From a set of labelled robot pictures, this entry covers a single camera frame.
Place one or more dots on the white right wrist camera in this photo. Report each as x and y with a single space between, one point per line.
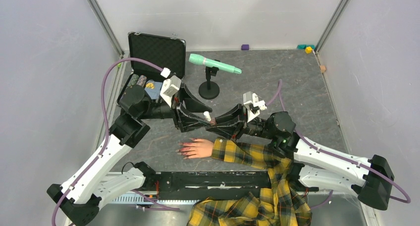
253 106

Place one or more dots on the white nail polish cap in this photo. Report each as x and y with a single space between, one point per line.
207 116

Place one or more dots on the mint green microphone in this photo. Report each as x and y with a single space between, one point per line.
201 60

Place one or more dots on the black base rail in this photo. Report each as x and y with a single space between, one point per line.
201 185

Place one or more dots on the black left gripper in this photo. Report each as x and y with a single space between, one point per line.
185 123

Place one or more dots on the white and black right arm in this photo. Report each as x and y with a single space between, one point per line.
369 179

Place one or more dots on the purple cube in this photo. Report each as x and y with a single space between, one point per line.
245 47

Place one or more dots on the tan cube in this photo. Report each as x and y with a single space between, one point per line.
322 68

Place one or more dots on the teal block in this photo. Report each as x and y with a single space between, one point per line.
304 46

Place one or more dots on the yellow cube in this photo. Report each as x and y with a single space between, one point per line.
308 49

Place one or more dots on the mannequin hand with stained nails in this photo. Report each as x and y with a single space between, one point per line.
197 148

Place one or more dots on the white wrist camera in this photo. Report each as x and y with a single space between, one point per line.
253 106
170 86

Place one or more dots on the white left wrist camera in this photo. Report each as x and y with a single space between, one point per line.
170 86

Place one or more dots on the black poker chip case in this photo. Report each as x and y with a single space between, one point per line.
159 50

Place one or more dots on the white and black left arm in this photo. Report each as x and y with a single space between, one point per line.
84 194

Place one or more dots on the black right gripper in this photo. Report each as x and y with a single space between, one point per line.
233 131

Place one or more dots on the black microphone stand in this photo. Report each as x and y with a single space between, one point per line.
209 90

